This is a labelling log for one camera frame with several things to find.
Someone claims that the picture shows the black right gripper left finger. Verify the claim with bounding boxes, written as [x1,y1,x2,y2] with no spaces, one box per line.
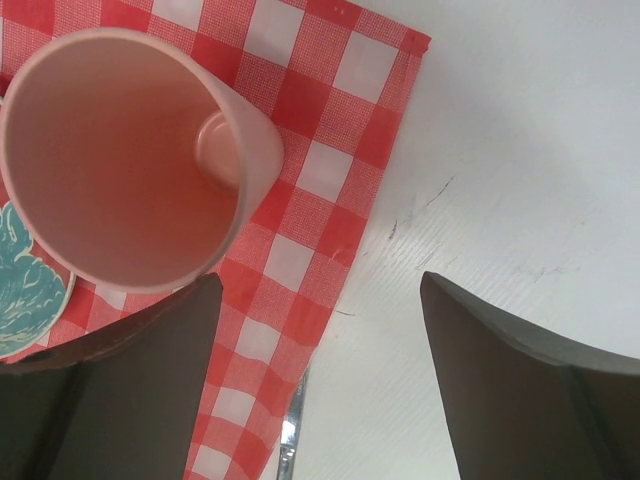
[1,274,223,479]

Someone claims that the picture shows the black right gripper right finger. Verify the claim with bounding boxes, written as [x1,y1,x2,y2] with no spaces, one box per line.
[420,272,639,479]

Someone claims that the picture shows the red teal ceramic plate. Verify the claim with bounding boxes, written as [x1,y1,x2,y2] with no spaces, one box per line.
[1,201,76,358]

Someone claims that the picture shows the salmon pink plastic cup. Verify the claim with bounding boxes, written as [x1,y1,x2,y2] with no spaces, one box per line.
[1,27,284,293]

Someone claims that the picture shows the red white checkered cloth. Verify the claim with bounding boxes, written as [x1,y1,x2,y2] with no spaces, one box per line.
[1,1,430,479]

